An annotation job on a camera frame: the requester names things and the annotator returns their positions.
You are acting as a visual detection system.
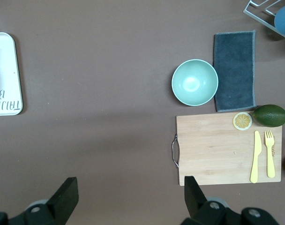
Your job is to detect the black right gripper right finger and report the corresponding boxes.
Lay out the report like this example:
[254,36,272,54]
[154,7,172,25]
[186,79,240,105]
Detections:
[182,175,241,225]

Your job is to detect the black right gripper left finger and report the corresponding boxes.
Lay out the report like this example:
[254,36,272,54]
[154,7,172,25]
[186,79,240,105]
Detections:
[8,177,79,225]

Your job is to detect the wooden cutting board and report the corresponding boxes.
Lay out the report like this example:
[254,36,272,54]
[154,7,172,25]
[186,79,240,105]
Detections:
[172,112,283,187]

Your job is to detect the yellow plastic knife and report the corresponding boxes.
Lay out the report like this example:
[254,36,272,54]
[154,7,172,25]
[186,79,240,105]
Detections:
[249,130,263,184]

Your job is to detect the yellow plastic fork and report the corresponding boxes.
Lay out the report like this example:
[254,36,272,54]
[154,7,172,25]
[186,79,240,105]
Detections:
[264,130,276,179]

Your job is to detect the lemon slice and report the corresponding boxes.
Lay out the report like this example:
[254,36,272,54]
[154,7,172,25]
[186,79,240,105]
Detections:
[232,112,253,131]

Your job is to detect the green avocado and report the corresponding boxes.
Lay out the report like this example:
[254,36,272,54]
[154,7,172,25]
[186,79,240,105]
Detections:
[252,104,285,128]

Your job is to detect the mint green bowl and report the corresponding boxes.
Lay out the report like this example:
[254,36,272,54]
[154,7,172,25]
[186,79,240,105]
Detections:
[171,59,219,107]

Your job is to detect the dark grey cloth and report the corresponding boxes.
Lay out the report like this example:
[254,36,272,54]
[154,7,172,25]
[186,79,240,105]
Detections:
[213,30,257,113]

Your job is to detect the cream bear print tray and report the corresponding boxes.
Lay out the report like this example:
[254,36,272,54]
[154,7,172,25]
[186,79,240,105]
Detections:
[0,32,23,117]

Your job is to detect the grey wire rack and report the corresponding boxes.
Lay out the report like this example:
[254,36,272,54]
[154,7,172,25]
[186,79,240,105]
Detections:
[243,0,285,43]

